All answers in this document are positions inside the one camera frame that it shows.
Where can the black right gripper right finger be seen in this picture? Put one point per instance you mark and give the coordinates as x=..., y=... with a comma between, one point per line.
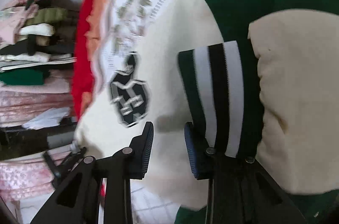
x=239, y=191

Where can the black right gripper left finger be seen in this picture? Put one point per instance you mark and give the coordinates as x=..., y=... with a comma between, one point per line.
x=76, y=199

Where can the green white varsity jacket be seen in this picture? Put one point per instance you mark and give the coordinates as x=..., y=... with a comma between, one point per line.
x=295, y=43

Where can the stacked folded clothes pile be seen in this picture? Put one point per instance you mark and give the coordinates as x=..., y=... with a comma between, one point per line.
x=37, y=58

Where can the white quilted bed cover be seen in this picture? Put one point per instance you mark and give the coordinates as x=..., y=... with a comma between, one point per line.
x=137, y=6

